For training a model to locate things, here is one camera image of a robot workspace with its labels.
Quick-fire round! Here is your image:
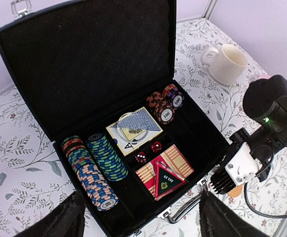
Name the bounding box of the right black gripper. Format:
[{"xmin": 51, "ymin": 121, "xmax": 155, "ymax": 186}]
[{"xmin": 228, "ymin": 128, "xmax": 287, "ymax": 182}]

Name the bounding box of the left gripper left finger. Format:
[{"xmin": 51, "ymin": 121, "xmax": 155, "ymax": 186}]
[{"xmin": 17, "ymin": 191, "xmax": 85, "ymax": 237}]

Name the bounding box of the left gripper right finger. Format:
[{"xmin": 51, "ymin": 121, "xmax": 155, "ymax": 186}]
[{"xmin": 199, "ymin": 190, "xmax": 266, "ymax": 237}]

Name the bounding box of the orange round button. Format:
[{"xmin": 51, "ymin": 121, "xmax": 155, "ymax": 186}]
[{"xmin": 227, "ymin": 185, "xmax": 243, "ymax": 198}]

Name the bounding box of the black triangular token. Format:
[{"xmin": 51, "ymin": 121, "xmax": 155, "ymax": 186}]
[{"xmin": 154, "ymin": 161, "xmax": 187, "ymax": 200}]

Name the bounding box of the red card deck box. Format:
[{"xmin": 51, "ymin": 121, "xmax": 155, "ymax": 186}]
[{"xmin": 136, "ymin": 145, "xmax": 194, "ymax": 200}]

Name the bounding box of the red die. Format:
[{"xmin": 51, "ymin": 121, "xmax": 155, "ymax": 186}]
[{"xmin": 151, "ymin": 142, "xmax": 162, "ymax": 153}]

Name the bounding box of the red die front table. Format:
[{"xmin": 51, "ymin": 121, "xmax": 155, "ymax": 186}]
[{"xmin": 135, "ymin": 152, "xmax": 147, "ymax": 163}]

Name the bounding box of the blue card deck box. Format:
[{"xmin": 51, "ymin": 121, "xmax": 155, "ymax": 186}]
[{"xmin": 106, "ymin": 107, "xmax": 163, "ymax": 156}]

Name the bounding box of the clear round dealer disc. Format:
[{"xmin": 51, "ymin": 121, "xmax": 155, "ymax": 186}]
[{"xmin": 117, "ymin": 112, "xmax": 149, "ymax": 141}]

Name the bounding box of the black poker case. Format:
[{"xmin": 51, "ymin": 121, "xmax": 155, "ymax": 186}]
[{"xmin": 0, "ymin": 0, "xmax": 228, "ymax": 237}]

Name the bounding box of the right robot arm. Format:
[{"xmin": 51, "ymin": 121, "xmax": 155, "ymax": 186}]
[{"xmin": 230, "ymin": 75, "xmax": 287, "ymax": 182}]

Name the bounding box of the white black chip stack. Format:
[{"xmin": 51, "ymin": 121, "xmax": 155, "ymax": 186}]
[{"xmin": 61, "ymin": 135, "xmax": 119, "ymax": 211}]

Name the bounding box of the teal chip stack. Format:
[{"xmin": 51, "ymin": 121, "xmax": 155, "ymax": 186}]
[{"xmin": 86, "ymin": 133, "xmax": 128, "ymax": 182}]

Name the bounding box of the cream ceramic mug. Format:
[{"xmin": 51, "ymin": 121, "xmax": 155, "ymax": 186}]
[{"xmin": 200, "ymin": 44, "xmax": 247, "ymax": 86}]

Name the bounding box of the orange chip stack left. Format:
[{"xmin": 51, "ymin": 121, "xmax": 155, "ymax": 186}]
[{"xmin": 146, "ymin": 91, "xmax": 175, "ymax": 124}]

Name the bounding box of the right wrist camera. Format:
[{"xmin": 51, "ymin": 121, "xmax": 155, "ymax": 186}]
[{"xmin": 210, "ymin": 142, "xmax": 262, "ymax": 194}]

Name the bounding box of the right aluminium frame post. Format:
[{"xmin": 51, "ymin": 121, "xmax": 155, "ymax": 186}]
[{"xmin": 202, "ymin": 0, "xmax": 218, "ymax": 20}]

